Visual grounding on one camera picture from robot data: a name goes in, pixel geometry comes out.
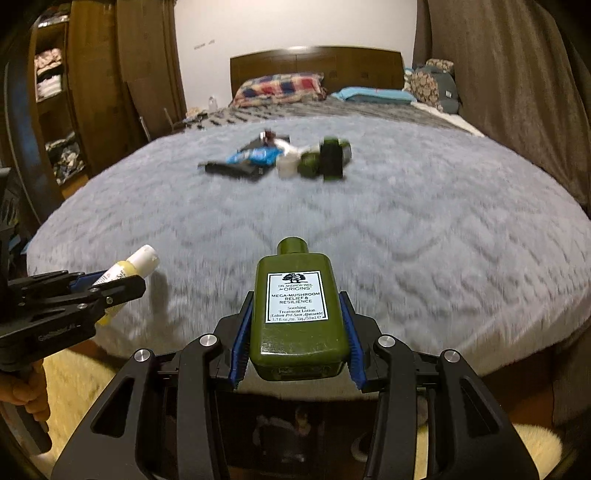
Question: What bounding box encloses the cream fluffy rug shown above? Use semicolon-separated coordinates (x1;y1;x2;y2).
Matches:
42;350;565;480

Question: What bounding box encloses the plaid pillow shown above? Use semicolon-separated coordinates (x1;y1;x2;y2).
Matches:
230;73;327;109

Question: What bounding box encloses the brown curtain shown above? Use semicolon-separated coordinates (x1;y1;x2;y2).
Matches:
412;0;591;261

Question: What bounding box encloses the black box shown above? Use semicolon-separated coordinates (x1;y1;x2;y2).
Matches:
320;142;345;181

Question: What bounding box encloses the dark green bottle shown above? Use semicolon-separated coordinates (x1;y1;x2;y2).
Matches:
322;136;352;163

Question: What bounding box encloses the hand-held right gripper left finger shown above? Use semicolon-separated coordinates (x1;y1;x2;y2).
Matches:
50;291;254;480

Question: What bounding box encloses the blue pillow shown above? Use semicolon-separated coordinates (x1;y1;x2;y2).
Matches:
329;86;417;105

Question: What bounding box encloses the white bed sheet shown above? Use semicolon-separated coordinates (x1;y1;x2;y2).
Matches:
411;102;486;138

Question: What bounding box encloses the small round green bottle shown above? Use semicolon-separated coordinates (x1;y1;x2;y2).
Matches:
298;148;322;179

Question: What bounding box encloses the blue snack packet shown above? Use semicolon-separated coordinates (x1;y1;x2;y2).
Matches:
225;147;283;168

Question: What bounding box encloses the folded light clothes stack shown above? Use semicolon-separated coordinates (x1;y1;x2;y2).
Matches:
35;47;64;101

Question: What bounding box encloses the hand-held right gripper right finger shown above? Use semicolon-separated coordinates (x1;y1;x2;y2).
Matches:
339;292;539;480

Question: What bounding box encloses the person's left hand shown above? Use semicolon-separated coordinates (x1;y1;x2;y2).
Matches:
0;360;51;419

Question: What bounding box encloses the wooden headboard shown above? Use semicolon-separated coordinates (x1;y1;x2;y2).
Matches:
230;46;405;108

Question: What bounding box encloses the grey black striped blanket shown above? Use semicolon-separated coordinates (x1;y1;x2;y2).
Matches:
184;98;472;136

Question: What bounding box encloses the grey plush toy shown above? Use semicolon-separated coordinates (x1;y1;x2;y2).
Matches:
433;68;463;116

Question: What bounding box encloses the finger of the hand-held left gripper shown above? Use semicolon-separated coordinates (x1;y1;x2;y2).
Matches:
18;275;147;325
9;271;100;302

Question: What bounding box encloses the wooden wardrobe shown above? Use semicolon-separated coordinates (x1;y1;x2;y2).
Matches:
27;0;186;188

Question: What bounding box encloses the green lotion bottle white label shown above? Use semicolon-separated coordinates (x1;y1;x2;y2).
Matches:
249;237;352;381

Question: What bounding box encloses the dark clothes pile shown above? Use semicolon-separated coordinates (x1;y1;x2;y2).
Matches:
45;133;89;186

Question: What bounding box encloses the yellow tube with white cap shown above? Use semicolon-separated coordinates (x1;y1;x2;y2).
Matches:
95;244;161;326

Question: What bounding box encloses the grey fluffy blanket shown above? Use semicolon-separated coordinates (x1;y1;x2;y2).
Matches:
25;115;580;380

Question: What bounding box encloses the black packet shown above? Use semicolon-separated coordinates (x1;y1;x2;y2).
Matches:
203;159;265;180

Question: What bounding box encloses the brown patterned cushion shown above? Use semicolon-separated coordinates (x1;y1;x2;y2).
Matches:
409;59;456;112

